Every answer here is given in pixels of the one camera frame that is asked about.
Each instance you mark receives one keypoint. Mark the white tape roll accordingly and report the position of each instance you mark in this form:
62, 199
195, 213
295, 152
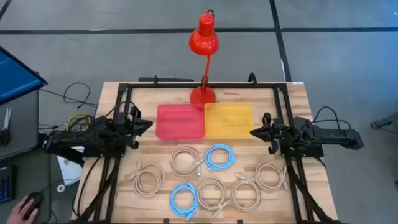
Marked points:
58, 188

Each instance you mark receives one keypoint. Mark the red plastic tray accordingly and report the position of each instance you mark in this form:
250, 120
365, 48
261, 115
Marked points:
180, 121

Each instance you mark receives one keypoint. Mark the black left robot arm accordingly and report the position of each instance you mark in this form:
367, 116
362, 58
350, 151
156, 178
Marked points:
77, 138

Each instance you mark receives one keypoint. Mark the scissors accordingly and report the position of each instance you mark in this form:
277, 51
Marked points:
5, 130

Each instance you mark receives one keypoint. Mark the computer monitor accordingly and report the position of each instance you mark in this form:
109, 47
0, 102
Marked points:
17, 76

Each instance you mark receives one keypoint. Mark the white paper sheet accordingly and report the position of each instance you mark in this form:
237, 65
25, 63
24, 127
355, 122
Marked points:
70, 169

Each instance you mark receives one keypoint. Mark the black table clamp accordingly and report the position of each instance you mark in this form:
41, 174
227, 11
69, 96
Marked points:
252, 78

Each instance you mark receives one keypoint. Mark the black keyboard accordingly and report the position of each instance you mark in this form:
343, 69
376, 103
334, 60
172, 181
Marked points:
7, 185

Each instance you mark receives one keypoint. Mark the grey side desk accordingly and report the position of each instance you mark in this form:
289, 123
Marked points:
25, 124

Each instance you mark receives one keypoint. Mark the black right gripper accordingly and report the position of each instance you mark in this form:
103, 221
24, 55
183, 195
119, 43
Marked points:
275, 132

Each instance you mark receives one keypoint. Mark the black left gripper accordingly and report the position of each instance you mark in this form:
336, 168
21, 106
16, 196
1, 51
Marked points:
127, 127

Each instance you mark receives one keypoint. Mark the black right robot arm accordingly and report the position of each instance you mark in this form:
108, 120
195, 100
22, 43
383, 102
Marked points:
326, 137

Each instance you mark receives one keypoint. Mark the black computer mouse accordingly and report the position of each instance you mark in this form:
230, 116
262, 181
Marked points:
35, 199

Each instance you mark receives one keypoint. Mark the yellow plastic tray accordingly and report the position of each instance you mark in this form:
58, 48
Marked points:
228, 121

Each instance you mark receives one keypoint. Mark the red desk lamp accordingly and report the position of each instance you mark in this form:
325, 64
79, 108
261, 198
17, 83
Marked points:
203, 40

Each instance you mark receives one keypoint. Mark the black bar behind table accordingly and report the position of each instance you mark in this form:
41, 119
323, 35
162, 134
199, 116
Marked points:
168, 79

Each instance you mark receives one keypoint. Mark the person's hand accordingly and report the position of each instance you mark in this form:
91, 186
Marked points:
17, 214

